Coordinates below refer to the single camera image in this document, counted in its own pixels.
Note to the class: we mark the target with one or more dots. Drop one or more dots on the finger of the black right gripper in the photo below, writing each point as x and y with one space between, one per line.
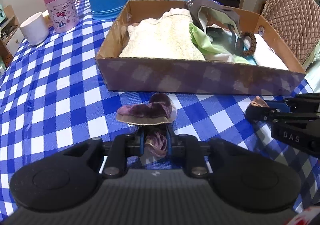
276 115
300 103

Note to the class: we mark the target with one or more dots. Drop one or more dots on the pink hello kitty cup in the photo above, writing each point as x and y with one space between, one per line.
63 14

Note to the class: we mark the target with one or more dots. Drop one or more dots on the cream knitted cloth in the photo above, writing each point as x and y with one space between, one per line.
167 37

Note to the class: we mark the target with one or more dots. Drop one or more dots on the white cloth mask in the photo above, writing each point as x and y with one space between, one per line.
264 55

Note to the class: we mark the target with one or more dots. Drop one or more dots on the green cloth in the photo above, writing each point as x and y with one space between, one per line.
212 51

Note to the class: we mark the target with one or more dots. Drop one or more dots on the white ceramic mug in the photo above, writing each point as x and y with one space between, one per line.
35 29

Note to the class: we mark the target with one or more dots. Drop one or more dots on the purple velvet scrunchie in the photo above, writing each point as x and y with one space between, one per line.
155 115

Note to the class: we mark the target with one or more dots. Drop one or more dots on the dark eye mask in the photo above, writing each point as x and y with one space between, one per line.
221 25

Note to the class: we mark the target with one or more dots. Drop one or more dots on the blue surgical mask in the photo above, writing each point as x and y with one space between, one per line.
249 52

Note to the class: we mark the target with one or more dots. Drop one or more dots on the brown cardboard box tray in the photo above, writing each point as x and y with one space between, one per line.
192 76

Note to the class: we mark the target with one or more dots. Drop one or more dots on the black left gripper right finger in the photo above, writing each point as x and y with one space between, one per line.
175 146

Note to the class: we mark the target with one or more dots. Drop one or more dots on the blue white checkered tablecloth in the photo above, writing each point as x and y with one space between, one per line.
53 96

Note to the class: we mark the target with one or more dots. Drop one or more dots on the wooden shelf unit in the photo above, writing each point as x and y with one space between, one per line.
9 26

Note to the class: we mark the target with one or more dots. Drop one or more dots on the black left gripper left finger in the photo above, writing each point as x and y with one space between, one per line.
135 143

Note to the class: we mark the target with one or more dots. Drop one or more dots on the quilted brown chair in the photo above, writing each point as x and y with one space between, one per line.
297 23

